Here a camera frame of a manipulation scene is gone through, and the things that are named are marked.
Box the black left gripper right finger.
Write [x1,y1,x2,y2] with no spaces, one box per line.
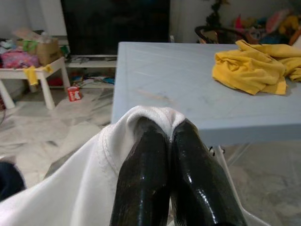
[171,118,248,226]

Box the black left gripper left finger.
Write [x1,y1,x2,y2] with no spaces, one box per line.
[110,117,170,226]

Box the white shirt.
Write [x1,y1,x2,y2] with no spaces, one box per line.
[0,105,259,226]

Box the yellow shirt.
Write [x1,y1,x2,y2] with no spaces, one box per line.
[211,39,301,96]

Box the light blue folding table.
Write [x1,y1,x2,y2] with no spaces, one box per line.
[111,41,301,175]

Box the red box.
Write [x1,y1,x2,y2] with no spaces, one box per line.
[67,86,82,102]

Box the navy cloth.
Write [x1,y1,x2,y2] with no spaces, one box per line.
[0,161,26,202]

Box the small white table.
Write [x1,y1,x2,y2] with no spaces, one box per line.
[0,56,71,111]

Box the small yellow cloth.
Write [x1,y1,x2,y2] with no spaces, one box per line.
[23,65,40,86]

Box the black television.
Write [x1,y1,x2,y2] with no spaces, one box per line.
[60,0,170,56]

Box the cardboard box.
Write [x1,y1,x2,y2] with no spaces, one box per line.
[16,30,61,66]

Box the pink bag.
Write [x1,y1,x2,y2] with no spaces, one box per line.
[0,50,40,69]

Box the small dark green tree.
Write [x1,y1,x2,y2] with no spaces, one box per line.
[206,0,230,28]

